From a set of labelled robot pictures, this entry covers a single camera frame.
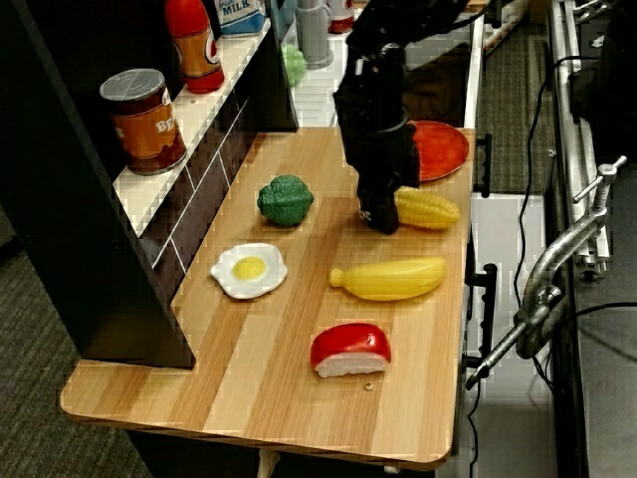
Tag white toy fried egg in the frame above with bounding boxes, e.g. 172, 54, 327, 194
209, 242, 290, 301

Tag grey toy faucet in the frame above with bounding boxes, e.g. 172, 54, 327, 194
295, 0, 335, 71

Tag tomato soup can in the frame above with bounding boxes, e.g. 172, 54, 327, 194
326, 0, 357, 36

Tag blue white milk carton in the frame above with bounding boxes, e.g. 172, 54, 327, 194
214, 0, 268, 39

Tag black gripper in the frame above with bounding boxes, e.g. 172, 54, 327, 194
331, 82, 422, 236

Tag black floor cable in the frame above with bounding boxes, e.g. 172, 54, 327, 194
511, 53, 606, 310

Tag aluminium frame rail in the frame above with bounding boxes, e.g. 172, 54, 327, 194
545, 0, 614, 274

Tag red ketchup bottle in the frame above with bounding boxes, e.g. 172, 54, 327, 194
163, 0, 226, 96

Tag brown beans can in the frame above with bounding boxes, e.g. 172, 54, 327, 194
99, 68, 189, 177

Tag black cabinet handle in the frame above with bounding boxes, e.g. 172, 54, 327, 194
473, 132, 494, 198
462, 263, 499, 364

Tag yellow toy banana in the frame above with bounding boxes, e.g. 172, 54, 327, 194
328, 256, 448, 303

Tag red toy sushi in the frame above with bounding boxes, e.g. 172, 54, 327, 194
310, 322, 392, 379

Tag black shelf unit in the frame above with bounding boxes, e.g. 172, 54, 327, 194
0, 0, 301, 370

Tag yellow toy corn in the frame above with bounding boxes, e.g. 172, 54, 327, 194
394, 186, 462, 231

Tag white toy sink unit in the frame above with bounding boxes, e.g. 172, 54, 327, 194
288, 0, 487, 131

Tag light green toy vegetable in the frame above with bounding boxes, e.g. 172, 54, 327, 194
280, 43, 309, 89

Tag red plate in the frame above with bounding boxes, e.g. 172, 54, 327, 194
410, 119, 471, 182

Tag metal c-clamp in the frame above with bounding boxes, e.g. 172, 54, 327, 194
465, 154, 629, 391

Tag green toy broccoli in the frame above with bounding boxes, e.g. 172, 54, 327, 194
256, 173, 316, 228

